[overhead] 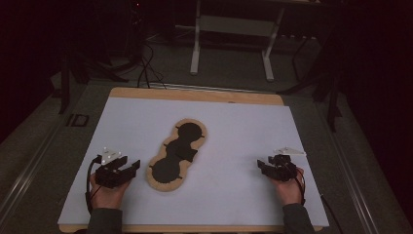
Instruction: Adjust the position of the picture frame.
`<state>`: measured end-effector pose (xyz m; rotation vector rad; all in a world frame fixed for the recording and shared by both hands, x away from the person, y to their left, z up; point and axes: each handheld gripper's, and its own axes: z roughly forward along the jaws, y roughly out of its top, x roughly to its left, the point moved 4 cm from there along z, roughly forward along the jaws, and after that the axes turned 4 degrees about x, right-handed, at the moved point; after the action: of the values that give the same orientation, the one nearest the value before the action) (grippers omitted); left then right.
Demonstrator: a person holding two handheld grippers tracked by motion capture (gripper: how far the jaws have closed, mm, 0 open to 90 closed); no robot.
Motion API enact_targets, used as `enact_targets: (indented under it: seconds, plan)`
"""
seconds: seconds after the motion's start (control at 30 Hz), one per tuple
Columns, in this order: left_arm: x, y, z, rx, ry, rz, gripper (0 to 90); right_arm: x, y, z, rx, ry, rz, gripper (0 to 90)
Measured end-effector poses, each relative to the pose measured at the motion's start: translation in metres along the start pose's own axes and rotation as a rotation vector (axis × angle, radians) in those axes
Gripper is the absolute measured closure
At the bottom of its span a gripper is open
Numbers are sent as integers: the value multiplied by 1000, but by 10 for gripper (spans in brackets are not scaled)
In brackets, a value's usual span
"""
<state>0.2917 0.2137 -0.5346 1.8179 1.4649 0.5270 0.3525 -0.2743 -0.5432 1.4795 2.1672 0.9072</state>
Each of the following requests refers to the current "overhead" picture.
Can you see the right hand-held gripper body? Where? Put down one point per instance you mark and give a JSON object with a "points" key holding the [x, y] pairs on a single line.
{"points": [[285, 169]]}

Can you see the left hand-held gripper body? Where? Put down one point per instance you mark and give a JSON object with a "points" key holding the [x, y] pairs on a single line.
{"points": [[108, 177]]}

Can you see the wavy wooden board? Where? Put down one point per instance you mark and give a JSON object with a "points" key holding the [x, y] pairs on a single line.
{"points": [[175, 156]]}

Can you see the person's left hand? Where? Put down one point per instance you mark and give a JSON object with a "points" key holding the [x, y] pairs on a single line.
{"points": [[107, 196]]}

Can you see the person's right hand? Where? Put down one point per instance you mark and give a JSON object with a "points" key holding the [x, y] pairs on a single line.
{"points": [[289, 191]]}

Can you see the white table mat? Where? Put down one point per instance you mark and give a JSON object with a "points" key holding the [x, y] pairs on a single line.
{"points": [[227, 195]]}

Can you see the black stand legs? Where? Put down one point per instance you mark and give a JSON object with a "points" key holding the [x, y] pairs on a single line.
{"points": [[66, 84], [332, 104]]}

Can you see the white metal stand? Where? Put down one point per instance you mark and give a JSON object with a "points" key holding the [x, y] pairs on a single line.
{"points": [[232, 26]]}

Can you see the aluminium floor rail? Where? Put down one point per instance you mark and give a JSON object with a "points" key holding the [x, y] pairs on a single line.
{"points": [[29, 169], [350, 169]]}

